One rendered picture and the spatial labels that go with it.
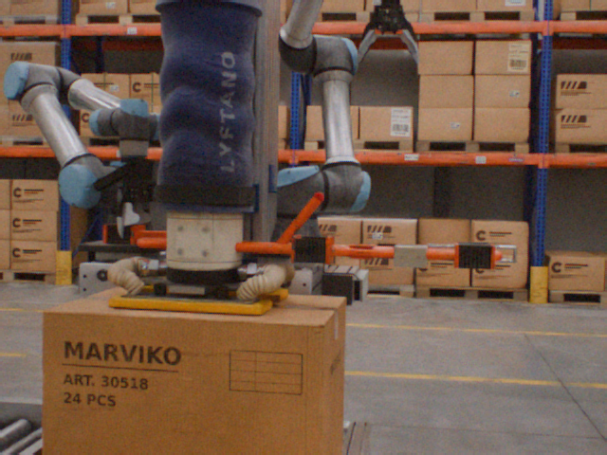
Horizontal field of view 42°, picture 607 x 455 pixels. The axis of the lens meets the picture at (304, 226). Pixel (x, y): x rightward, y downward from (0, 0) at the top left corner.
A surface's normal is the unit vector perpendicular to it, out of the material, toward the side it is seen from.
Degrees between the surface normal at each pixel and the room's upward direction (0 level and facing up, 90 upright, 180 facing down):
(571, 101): 91
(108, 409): 90
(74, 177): 96
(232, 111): 70
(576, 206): 90
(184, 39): 79
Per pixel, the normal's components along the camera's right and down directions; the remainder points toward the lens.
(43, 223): -0.13, 0.01
